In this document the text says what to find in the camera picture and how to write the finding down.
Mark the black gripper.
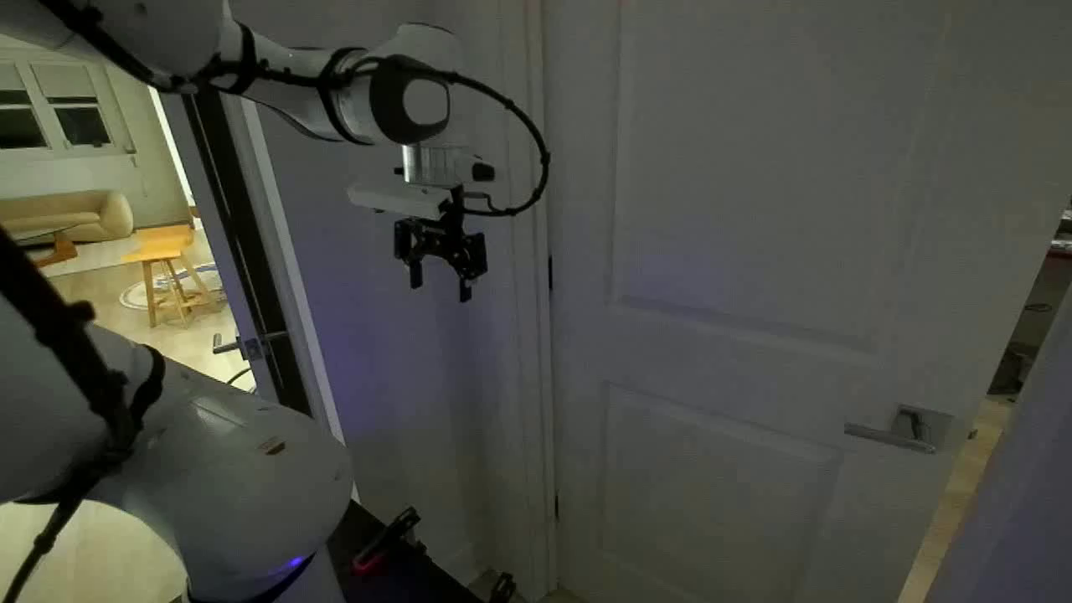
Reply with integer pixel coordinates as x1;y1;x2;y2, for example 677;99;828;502
389;213;492;304

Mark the white panelled door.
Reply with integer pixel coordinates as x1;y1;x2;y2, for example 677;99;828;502
543;0;1072;603

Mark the silver lever door handle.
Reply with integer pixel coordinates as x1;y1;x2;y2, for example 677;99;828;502
842;402;955;457

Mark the metal sliding door latch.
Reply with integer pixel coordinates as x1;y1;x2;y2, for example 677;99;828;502
208;325;275;366

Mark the red and black clamp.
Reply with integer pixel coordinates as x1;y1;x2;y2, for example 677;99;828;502
332;502;428;586

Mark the wooden stool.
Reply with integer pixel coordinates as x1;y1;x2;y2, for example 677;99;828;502
120;225;224;332

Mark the round white rug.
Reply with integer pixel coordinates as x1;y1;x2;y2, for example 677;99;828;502
118;272;228;319

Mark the beige sofa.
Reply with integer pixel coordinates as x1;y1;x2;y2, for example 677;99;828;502
0;188;139;252

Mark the low wooden table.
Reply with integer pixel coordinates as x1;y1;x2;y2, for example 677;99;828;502
0;227;83;275

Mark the white framed window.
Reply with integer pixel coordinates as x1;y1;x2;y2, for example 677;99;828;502
0;49;139;162

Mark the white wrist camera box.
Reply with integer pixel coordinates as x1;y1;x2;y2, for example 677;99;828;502
344;180;452;222

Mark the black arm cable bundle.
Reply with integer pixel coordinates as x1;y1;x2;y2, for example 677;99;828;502
0;0;554;603

